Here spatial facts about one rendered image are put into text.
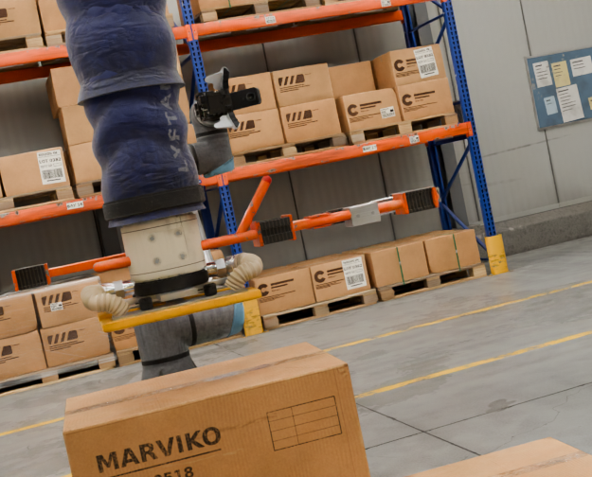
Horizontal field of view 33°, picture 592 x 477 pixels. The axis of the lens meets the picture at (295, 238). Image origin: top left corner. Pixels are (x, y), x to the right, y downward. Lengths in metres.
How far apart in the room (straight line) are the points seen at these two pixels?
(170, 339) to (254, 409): 0.99
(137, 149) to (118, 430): 0.58
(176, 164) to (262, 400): 0.53
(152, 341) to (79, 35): 1.16
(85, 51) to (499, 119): 10.30
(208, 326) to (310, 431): 1.03
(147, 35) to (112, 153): 0.26
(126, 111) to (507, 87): 10.41
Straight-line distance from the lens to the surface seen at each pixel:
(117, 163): 2.16
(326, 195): 11.30
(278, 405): 2.10
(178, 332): 3.06
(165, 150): 2.15
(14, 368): 9.37
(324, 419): 2.13
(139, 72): 2.15
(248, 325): 9.56
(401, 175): 11.64
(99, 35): 2.17
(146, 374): 3.09
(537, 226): 12.27
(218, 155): 2.76
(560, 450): 2.65
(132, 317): 2.10
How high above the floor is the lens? 1.33
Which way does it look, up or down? 3 degrees down
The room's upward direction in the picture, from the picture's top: 12 degrees counter-clockwise
